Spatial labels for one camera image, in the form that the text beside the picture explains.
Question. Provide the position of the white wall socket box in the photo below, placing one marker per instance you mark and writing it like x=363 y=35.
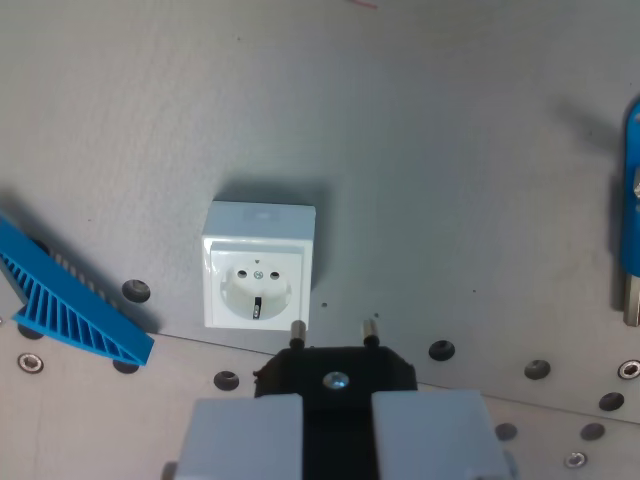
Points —
x=257 y=280

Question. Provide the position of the black two-pin power plug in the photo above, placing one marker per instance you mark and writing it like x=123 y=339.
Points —
x=337 y=360

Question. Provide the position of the silver hex socket screw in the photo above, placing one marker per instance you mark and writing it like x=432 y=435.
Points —
x=575 y=459
x=629 y=369
x=30 y=362

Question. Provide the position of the grey base board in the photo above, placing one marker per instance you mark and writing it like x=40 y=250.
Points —
x=400 y=150

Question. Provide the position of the blue ribbed plastic wedge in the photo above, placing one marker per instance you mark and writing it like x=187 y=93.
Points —
x=65 y=310

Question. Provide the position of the dark countersunk screw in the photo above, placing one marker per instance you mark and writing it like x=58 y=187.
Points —
x=537 y=369
x=226 y=380
x=442 y=349
x=136 y=290

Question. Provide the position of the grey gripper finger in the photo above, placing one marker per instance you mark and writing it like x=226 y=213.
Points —
x=245 y=440
x=430 y=435

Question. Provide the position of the blue holder with metal part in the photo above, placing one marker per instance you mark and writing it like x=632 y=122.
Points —
x=632 y=200

